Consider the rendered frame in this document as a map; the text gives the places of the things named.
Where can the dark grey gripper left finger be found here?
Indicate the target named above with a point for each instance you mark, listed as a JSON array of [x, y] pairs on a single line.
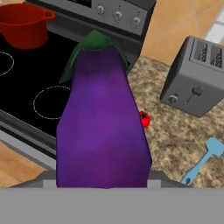
[[46, 180]]

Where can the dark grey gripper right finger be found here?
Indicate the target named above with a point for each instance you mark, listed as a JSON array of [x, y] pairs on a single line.
[[159, 179]]

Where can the purple eggplant with green stem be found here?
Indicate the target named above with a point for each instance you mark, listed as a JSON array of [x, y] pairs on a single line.
[[102, 128]]

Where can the light blue spatula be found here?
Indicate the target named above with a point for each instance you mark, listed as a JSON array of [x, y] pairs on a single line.
[[204, 160]]

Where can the red tomato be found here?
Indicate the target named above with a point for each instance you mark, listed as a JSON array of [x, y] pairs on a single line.
[[145, 119]]

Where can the red pot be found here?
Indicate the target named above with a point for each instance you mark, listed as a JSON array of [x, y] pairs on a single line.
[[23, 24]]

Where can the black stove with grey panel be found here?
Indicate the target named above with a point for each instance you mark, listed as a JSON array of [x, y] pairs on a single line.
[[38, 75]]

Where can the grey toaster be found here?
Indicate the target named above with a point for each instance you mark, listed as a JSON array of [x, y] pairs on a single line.
[[195, 78]]

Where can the grey stove knob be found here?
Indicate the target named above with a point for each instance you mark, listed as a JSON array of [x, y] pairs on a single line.
[[117, 15], [100, 9], [135, 21]]

